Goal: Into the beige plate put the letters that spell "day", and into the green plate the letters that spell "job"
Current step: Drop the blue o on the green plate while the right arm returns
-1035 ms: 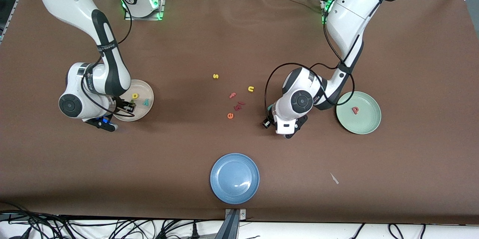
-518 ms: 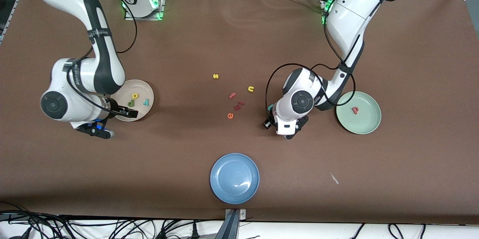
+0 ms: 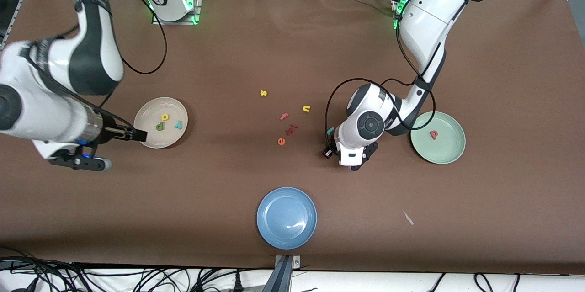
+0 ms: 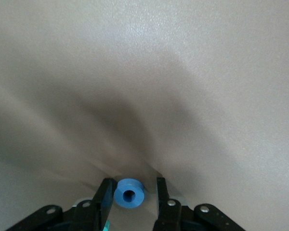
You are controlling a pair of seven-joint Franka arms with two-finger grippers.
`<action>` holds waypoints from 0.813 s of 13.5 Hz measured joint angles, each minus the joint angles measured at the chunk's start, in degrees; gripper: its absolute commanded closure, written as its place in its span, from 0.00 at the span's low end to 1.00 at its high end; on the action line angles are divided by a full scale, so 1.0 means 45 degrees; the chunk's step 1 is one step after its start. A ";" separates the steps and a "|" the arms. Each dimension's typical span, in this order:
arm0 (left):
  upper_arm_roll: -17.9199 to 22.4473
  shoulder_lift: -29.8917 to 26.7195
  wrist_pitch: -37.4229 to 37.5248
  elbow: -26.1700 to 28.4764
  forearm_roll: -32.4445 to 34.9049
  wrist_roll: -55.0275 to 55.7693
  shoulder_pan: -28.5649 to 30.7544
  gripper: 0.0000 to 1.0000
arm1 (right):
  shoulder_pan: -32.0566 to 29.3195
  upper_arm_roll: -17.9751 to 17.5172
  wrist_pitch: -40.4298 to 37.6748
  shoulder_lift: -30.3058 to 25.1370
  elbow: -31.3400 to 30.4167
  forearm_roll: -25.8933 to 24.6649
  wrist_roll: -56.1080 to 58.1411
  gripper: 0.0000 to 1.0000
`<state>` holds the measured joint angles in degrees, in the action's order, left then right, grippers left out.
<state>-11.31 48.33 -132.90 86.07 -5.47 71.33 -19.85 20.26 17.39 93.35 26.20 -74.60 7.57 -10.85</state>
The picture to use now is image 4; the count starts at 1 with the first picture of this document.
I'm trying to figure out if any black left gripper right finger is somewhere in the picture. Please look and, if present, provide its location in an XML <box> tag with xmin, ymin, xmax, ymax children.
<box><xmin>153</xmin><ymin>177</ymin><xmax>196</xmax><ymax>231</ymax></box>

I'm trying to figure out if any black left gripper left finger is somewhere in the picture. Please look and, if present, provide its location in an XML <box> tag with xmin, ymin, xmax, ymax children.
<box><xmin>62</xmin><ymin>178</ymin><xmax>118</xmax><ymax>231</ymax></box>

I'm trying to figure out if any blue letter o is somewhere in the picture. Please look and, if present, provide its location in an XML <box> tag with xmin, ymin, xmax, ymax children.
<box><xmin>113</xmin><ymin>178</ymin><xmax>145</xmax><ymax>209</ymax></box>

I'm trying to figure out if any brown table cover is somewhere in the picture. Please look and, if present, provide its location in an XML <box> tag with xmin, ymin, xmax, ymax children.
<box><xmin>0</xmin><ymin>0</ymin><xmax>289</xmax><ymax>231</ymax></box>

